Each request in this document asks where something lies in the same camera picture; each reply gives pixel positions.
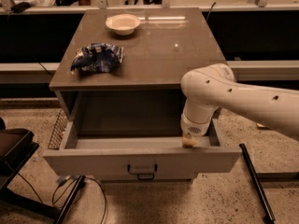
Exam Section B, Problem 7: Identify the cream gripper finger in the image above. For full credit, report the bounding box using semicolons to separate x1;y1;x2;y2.
182;134;199;147

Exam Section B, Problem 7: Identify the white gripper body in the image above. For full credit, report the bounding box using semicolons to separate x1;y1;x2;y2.
180;114;211;136

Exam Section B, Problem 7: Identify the grey top drawer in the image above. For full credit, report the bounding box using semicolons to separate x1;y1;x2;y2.
44;120;241;178

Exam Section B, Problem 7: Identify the grey drawer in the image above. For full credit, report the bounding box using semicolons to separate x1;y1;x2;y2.
93;174;194;183
44;120;241;178

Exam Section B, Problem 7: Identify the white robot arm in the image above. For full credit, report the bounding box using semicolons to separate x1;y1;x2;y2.
180;63;299;147

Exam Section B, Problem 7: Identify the grey bottom drawer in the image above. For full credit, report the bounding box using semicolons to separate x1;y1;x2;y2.
93;174;194;183

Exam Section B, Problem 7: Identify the grey drawer cabinet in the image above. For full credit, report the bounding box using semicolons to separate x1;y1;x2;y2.
49;7;237;184

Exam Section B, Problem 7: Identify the black metal floor bar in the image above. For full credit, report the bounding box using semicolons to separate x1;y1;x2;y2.
239;143;276;224

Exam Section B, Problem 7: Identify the blue crumpled chip bag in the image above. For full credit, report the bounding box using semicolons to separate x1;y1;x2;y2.
70;43;124;73

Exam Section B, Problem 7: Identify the white bowl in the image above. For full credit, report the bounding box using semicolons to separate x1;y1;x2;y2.
106;14;141;35

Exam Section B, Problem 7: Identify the blue tape cross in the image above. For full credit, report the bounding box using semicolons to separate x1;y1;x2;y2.
57;175;71;186

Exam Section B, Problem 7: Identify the black chair base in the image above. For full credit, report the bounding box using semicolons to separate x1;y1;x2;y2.
0;118;85;224

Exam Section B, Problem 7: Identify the black cable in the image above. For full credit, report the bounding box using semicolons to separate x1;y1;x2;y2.
51;175;108;224

